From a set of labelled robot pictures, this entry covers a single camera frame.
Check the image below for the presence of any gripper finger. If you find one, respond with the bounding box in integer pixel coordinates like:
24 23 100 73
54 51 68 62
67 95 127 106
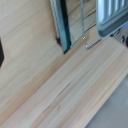
0 37 5 68

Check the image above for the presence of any grey ribbed oven tray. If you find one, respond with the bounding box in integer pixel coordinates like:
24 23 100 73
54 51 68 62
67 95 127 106
95 0 128 41

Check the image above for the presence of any metal rack frame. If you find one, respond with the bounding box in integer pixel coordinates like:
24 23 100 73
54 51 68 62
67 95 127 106
49 0 98 55

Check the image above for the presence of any metal wire oven rack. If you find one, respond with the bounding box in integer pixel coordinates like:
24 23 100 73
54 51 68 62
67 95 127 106
79 0 103 51

